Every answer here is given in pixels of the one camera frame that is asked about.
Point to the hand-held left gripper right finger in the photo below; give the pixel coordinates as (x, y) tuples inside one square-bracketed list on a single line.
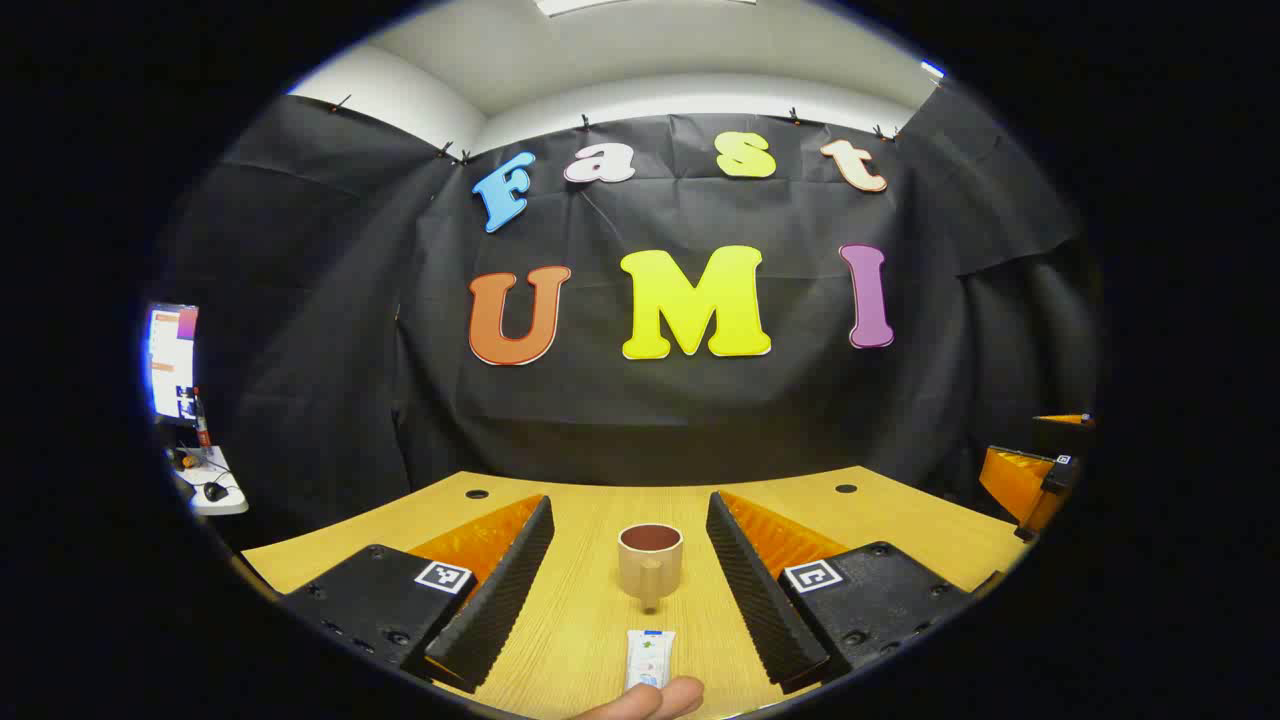
[(755, 590)]

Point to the white toothpaste tube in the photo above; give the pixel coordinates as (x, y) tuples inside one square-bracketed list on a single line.
[(650, 655)]

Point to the computer monitor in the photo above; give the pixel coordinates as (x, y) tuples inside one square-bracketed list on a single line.
[(172, 360)]

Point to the white side table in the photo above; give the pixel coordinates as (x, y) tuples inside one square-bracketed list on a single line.
[(225, 500)]

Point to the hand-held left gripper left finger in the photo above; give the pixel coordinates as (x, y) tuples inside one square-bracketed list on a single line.
[(500, 590)]

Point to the beige cup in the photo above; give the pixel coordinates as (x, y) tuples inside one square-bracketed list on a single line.
[(650, 570)]

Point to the black computer mouse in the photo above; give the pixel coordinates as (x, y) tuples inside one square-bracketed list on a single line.
[(215, 491)]

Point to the ceiling light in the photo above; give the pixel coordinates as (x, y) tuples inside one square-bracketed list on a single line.
[(590, 5)]

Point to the red bottle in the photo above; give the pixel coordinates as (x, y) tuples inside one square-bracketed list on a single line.
[(202, 425)]

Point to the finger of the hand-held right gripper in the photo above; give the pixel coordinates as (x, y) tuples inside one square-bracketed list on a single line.
[(1060, 437), (1015, 480)]

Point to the wooden desktop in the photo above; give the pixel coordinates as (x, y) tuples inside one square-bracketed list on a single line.
[(600, 600)]

